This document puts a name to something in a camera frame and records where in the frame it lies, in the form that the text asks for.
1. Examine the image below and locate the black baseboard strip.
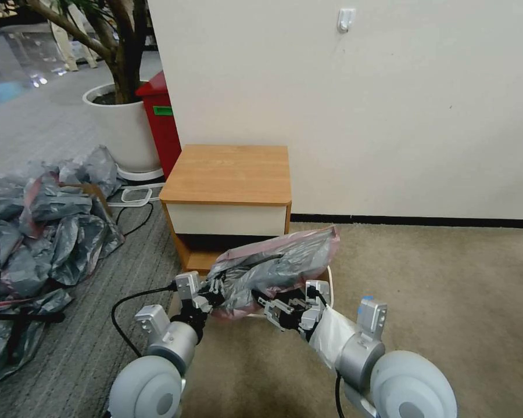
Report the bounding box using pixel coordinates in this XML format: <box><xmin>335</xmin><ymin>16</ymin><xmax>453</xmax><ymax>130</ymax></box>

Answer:
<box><xmin>290</xmin><ymin>212</ymin><xmax>523</xmax><ymax>229</ymax></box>

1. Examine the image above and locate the person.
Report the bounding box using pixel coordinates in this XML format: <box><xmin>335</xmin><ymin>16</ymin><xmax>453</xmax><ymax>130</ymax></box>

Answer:
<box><xmin>46</xmin><ymin>0</ymin><xmax>99</xmax><ymax>73</ymax></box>

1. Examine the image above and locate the black floor power cable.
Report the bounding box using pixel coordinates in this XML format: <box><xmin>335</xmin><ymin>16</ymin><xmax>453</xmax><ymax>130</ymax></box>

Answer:
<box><xmin>106</xmin><ymin>201</ymin><xmax>155</xmax><ymax>239</ymax></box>

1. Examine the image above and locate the white round planter pot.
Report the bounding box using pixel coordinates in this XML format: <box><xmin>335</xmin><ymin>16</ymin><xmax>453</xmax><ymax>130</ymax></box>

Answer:
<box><xmin>82</xmin><ymin>80</ymin><xmax>164</xmax><ymax>174</ymax></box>

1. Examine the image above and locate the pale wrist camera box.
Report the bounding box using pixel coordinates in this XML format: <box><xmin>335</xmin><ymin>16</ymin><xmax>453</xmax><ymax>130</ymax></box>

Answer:
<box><xmin>175</xmin><ymin>271</ymin><xmax>202</xmax><ymax>302</ymax></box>
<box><xmin>304</xmin><ymin>280</ymin><xmax>328</xmax><ymax>308</ymax></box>

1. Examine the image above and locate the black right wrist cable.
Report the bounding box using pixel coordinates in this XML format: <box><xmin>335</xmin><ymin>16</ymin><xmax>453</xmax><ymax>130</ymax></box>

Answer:
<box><xmin>306</xmin><ymin>283</ymin><xmax>329</xmax><ymax>311</ymax></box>

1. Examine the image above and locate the grey garbage bag pink edge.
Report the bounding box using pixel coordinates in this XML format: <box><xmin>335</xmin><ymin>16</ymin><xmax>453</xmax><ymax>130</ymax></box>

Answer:
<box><xmin>208</xmin><ymin>224</ymin><xmax>341</xmax><ymax>322</ymax></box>

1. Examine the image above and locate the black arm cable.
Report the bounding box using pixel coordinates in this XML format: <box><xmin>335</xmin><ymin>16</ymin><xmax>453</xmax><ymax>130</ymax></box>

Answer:
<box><xmin>334</xmin><ymin>373</ymin><xmax>349</xmax><ymax>418</ymax></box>
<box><xmin>110</xmin><ymin>283</ymin><xmax>178</xmax><ymax>359</ymax></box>

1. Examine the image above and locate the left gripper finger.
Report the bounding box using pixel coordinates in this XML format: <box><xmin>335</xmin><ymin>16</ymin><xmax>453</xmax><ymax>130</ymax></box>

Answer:
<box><xmin>202</xmin><ymin>269</ymin><xmax>230</xmax><ymax>297</ymax></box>
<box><xmin>193</xmin><ymin>296</ymin><xmax>227</xmax><ymax>315</ymax></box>

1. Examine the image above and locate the white planter saucer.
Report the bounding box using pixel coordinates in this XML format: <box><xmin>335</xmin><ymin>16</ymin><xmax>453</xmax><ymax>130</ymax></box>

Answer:
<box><xmin>114</xmin><ymin>167</ymin><xmax>165</xmax><ymax>182</ymax></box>

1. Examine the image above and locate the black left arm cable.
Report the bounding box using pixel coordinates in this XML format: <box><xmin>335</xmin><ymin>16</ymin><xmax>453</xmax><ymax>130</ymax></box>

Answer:
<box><xmin>110</xmin><ymin>283</ymin><xmax>178</xmax><ymax>359</ymax></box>

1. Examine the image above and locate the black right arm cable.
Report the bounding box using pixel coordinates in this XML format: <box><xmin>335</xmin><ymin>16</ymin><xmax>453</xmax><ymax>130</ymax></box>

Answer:
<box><xmin>334</xmin><ymin>373</ymin><xmax>349</xmax><ymax>418</ymax></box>

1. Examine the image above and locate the red metal box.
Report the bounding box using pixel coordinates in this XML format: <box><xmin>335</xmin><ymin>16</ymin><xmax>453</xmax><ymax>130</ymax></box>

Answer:
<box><xmin>134</xmin><ymin>69</ymin><xmax>184</xmax><ymax>182</ymax></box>

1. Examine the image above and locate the wooden nightstand white drawer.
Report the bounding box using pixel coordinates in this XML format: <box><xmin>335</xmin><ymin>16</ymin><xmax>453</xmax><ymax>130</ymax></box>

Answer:
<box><xmin>158</xmin><ymin>144</ymin><xmax>292</xmax><ymax>276</ymax></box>

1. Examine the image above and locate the black bar on floor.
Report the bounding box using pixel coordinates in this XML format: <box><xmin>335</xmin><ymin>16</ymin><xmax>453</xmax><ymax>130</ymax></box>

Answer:
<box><xmin>0</xmin><ymin>311</ymin><xmax>67</xmax><ymax>326</ymax></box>

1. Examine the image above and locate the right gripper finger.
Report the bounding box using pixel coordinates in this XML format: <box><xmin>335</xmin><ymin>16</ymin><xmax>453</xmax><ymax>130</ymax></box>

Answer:
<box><xmin>252</xmin><ymin>294</ymin><xmax>298</xmax><ymax>316</ymax></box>
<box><xmin>263</xmin><ymin>309</ymin><xmax>295</xmax><ymax>333</ymax></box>

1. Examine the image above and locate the indoor tree brown trunk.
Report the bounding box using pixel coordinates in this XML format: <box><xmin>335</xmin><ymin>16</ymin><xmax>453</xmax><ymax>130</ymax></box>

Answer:
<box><xmin>16</xmin><ymin>0</ymin><xmax>150</xmax><ymax>105</ymax></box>

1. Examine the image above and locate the white wall hook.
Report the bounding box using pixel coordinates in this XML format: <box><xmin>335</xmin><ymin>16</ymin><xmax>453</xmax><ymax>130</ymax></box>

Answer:
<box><xmin>337</xmin><ymin>7</ymin><xmax>358</xmax><ymax>34</ymax></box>

